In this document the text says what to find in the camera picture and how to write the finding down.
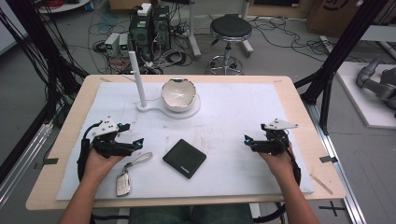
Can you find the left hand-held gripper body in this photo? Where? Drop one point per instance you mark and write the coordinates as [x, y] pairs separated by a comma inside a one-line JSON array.
[[104, 143]]

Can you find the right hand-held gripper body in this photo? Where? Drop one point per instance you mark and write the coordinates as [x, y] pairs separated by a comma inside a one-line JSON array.
[[277, 141]]

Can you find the person's left hand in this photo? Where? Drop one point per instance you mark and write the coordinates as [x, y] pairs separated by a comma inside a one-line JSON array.
[[100, 165]]

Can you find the person's right hand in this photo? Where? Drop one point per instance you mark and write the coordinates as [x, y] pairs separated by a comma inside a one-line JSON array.
[[278, 165]]

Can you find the white table mat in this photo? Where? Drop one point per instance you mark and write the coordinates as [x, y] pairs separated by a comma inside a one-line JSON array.
[[230, 112]]

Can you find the wooden table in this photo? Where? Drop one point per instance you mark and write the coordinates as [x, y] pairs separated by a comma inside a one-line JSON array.
[[314, 124]]

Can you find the white stand with pole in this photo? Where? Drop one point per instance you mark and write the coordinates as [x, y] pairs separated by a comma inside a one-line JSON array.
[[139, 84]]

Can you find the black square wallet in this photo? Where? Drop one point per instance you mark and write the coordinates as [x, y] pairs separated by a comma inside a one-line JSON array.
[[184, 158]]

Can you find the black tape strip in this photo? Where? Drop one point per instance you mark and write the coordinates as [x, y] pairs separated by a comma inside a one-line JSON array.
[[49, 161], [328, 159]]

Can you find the tan tape strip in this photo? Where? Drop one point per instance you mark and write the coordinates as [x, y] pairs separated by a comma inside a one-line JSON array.
[[321, 184]]

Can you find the white eggshell-shaped bowl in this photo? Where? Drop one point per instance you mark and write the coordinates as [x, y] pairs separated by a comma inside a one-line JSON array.
[[178, 95]]

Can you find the small grey power unit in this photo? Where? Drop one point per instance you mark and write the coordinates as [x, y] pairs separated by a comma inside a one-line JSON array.
[[112, 43], [124, 43]]

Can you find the white metal stand leg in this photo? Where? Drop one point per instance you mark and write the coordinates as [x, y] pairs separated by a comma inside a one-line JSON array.
[[246, 43], [193, 34]]

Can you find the black tape cross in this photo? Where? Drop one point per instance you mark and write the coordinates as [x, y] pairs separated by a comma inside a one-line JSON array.
[[332, 208]]

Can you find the white platform board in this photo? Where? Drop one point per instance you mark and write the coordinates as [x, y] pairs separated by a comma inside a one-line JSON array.
[[355, 102]]

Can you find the person's legs in jeans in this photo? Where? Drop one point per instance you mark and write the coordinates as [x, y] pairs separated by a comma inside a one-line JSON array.
[[190, 214]]

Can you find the black computer tower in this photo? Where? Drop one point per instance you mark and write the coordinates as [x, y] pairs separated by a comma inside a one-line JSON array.
[[141, 37], [162, 28]]

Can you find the black round stool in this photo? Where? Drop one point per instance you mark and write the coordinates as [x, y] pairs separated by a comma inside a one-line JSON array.
[[231, 28]]

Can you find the white power strip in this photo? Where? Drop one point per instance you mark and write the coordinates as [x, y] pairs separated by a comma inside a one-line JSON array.
[[327, 43]]

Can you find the white box on tower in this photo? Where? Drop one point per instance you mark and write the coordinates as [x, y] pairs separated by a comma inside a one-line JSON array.
[[144, 9]]

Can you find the cardboard box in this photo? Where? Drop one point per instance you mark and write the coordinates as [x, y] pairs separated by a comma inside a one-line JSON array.
[[333, 15]]

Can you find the white round table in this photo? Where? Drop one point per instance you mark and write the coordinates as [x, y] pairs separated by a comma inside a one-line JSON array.
[[62, 6]]

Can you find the aluminium rail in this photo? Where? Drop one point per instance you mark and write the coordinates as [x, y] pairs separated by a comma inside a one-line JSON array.
[[21, 161], [342, 186]]

